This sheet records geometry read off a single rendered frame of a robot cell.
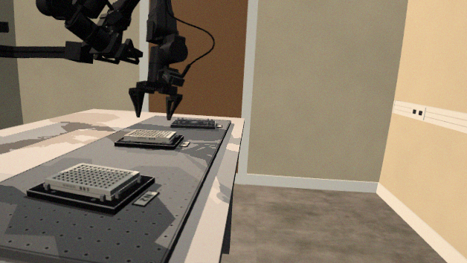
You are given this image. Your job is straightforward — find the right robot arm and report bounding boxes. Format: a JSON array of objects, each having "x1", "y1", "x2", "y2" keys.
[{"x1": 36, "y1": 0, "x2": 123, "y2": 39}]

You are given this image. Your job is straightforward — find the white multi-well plate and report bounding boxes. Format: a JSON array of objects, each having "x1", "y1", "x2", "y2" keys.
[
  {"x1": 43, "y1": 163, "x2": 140, "y2": 201},
  {"x1": 124, "y1": 129, "x2": 177, "y2": 143}
]

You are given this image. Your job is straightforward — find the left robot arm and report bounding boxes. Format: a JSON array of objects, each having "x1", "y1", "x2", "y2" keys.
[{"x1": 105, "y1": 0, "x2": 188, "y2": 87}]

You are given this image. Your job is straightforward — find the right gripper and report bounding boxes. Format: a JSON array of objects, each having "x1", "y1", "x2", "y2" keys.
[{"x1": 82, "y1": 10, "x2": 140, "y2": 65}]

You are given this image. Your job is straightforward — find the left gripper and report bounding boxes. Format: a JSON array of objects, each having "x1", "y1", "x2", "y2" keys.
[{"x1": 129, "y1": 63, "x2": 183, "y2": 120}]

